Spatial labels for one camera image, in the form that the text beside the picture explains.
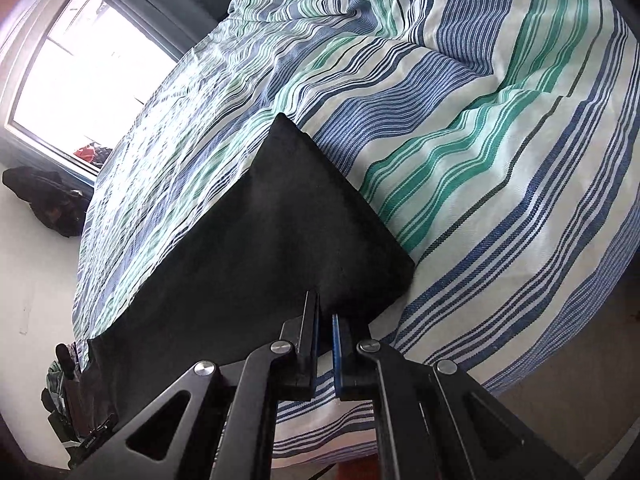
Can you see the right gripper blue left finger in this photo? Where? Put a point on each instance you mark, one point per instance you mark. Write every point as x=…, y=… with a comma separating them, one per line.
x=299, y=366

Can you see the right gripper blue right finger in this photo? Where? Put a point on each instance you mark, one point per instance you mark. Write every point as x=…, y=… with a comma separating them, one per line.
x=352, y=372

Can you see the black pants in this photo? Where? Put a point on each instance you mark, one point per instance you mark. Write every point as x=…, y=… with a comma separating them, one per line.
x=291, y=225

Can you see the clothes pile on nightstand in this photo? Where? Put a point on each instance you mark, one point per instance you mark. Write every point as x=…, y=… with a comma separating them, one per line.
x=69, y=418

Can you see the striped blue green bedsheet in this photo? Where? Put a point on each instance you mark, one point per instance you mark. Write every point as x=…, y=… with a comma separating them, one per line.
x=497, y=140

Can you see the dark hanging clothes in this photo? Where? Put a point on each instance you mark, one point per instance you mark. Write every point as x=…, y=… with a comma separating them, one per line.
x=55, y=204

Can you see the red item at window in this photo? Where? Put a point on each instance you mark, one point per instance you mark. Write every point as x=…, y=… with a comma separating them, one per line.
x=93, y=154

